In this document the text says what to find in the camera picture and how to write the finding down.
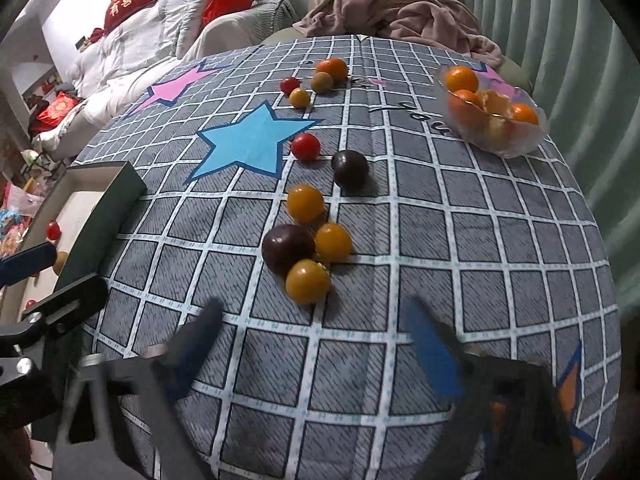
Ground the red pillow on sofa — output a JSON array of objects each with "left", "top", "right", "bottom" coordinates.
[{"left": 201, "top": 0, "right": 254, "bottom": 27}]

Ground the orange cherry tomato right cluster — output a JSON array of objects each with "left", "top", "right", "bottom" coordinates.
[{"left": 314, "top": 222, "right": 352, "bottom": 263}]

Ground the white covered sofa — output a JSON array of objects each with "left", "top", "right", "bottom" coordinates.
[{"left": 32, "top": 0, "right": 298, "bottom": 160}]

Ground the orange cherry tomato upper cluster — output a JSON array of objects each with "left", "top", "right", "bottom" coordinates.
[{"left": 286, "top": 184, "right": 324, "bottom": 223}]

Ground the clear glass fruit bowl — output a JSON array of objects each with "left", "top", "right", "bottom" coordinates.
[{"left": 434, "top": 64, "right": 549, "bottom": 158}]

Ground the orange mandarin right in bowl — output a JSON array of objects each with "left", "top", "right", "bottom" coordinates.
[{"left": 511, "top": 103, "right": 539, "bottom": 125}]

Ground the small yellow tomato far group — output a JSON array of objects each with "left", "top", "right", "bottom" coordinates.
[{"left": 288, "top": 87, "right": 311, "bottom": 110}]

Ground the tan round fruit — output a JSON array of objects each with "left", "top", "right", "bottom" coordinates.
[{"left": 52, "top": 252, "right": 68, "bottom": 275}]

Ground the green striped curtain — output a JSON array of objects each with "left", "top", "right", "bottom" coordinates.
[{"left": 461, "top": 0, "right": 639, "bottom": 318}]

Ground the red cushion at sofa end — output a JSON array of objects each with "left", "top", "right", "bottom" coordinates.
[{"left": 28, "top": 92, "right": 79, "bottom": 136}]

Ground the grey checked star tablecloth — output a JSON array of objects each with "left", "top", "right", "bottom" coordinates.
[{"left": 79, "top": 36, "right": 620, "bottom": 479}]

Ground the pile of snack packages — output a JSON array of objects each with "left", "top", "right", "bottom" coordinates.
[{"left": 1, "top": 144, "right": 43, "bottom": 259}]

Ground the white tray with dark rim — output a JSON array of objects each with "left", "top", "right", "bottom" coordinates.
[{"left": 1, "top": 162, "right": 145, "bottom": 324}]

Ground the red cherry tomato by star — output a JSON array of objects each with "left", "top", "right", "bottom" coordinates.
[{"left": 290, "top": 132, "right": 321, "bottom": 162}]

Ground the dark purple tomato far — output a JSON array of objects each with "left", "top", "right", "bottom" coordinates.
[{"left": 331, "top": 150, "right": 369, "bottom": 192}]

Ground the orange mandarin on bowl top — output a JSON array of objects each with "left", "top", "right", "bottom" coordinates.
[{"left": 444, "top": 66, "right": 480, "bottom": 93}]

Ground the pink blanket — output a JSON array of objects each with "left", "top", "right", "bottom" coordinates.
[{"left": 294, "top": 0, "right": 503, "bottom": 68}]

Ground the orange mandarin far group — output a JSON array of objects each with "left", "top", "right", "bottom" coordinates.
[{"left": 316, "top": 58, "right": 348, "bottom": 84}]

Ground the orange cherry tomato cluster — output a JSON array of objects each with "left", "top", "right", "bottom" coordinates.
[
  {"left": 286, "top": 184, "right": 324, "bottom": 223},
  {"left": 285, "top": 259, "right": 331, "bottom": 306},
  {"left": 314, "top": 222, "right": 352, "bottom": 263}
]

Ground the orange cherry tomato lower cluster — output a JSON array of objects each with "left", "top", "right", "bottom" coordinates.
[{"left": 285, "top": 259, "right": 331, "bottom": 306}]

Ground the tan fruit far group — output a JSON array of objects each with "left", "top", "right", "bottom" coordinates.
[{"left": 309, "top": 72, "right": 334, "bottom": 94}]

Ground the dark purple tomato in cluster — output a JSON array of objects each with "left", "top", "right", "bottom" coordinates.
[{"left": 262, "top": 224, "right": 316, "bottom": 278}]

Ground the small red tomato far group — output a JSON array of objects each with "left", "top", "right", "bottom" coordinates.
[{"left": 279, "top": 77, "right": 300, "bottom": 96}]

